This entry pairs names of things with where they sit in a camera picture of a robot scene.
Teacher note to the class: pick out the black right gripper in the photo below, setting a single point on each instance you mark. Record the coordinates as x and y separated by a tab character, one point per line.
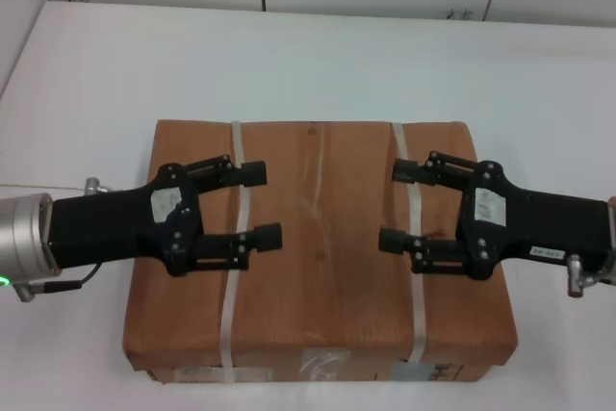
544	225

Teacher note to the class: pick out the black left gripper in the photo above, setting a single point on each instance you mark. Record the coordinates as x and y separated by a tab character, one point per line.
110	225

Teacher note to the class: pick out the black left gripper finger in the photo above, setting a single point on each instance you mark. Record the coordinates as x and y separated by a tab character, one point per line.
267	238

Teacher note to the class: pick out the brown cardboard box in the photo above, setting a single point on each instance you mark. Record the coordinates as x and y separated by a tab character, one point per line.
332	295

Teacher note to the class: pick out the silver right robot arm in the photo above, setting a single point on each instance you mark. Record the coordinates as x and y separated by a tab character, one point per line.
611	233

